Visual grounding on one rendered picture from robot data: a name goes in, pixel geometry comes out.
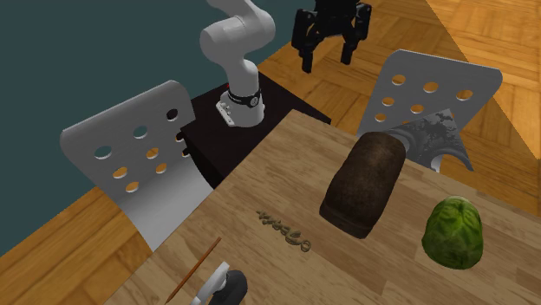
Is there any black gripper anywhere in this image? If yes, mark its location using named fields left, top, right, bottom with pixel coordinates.
left=290, top=0, right=374, bottom=75

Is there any grey chair with round holes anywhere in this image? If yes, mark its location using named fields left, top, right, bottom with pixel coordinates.
left=59, top=79, right=214, bottom=253
left=356, top=49, right=504, bottom=173

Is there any dark brown bread loaf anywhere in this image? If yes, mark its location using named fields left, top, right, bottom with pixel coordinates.
left=318, top=131, right=407, bottom=240

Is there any black robot stand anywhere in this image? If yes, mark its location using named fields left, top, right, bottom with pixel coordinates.
left=180, top=72, right=332, bottom=190

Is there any green cabbage head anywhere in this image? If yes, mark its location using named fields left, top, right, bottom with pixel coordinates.
left=421, top=195, right=484, bottom=270

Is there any thin brown pencil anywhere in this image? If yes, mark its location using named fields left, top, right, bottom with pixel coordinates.
left=164, top=236, right=223, bottom=305

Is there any white and black tool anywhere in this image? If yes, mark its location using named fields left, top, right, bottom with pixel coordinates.
left=188, top=261, right=249, bottom=305

